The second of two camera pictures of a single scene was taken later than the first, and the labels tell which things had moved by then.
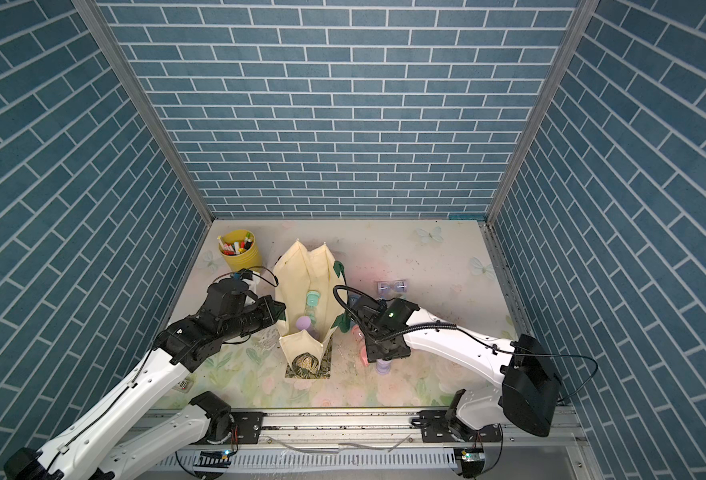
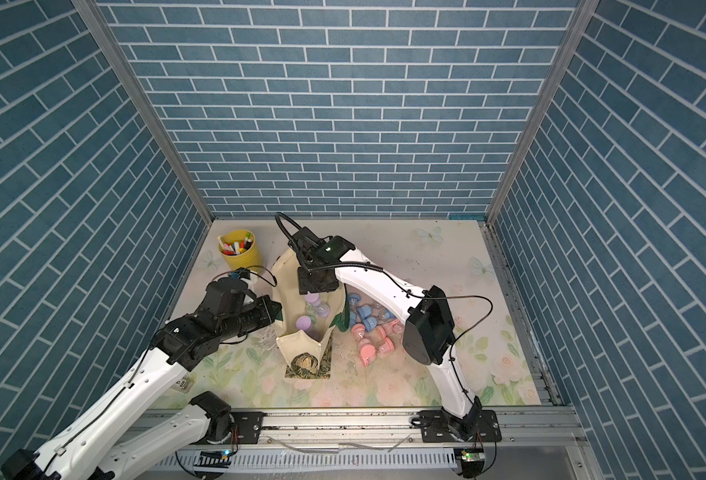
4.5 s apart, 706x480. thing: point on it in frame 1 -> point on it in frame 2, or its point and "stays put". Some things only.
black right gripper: [372, 353] -> [304, 283]
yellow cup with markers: [239, 249] stays put
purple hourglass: [383, 367] -> [314, 306]
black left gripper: [266, 303] stays put
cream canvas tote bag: [298, 270] stays put
